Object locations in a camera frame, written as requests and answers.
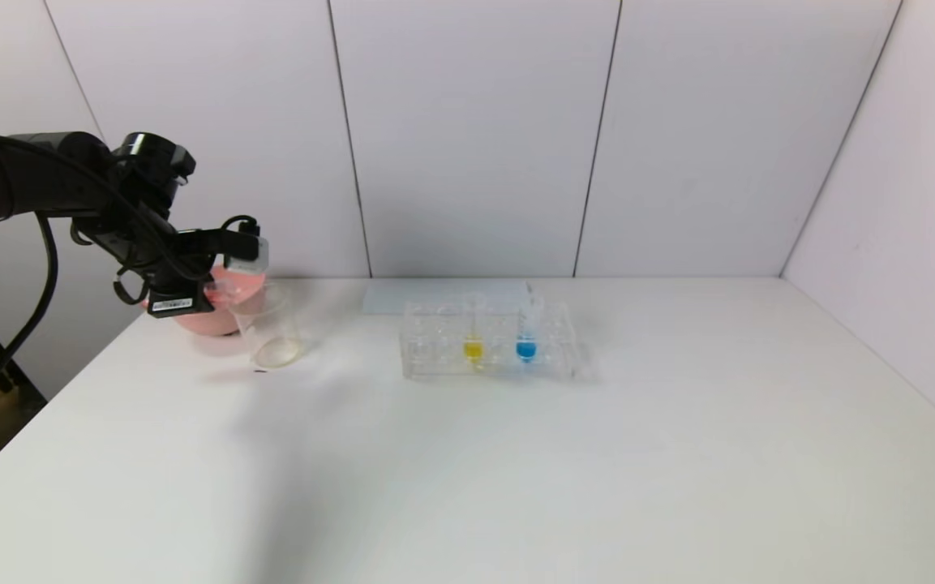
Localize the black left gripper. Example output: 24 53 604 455
147 268 215 319

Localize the test tube with red pigment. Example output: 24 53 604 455
204 274 247 307

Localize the clear glass beaker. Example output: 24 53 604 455
228 284 306 371

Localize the test tube with yellow pigment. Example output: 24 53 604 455
461 296 487 367

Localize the clear acrylic test tube rack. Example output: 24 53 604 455
401 298 577 382

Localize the test tube with blue pigment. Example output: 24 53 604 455
514 294 541 366

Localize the pink plastic bowl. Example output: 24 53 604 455
143 264 268 337

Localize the white paper sheet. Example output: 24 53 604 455
362 281 533 316

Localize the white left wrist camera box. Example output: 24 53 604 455
224 235 269 273

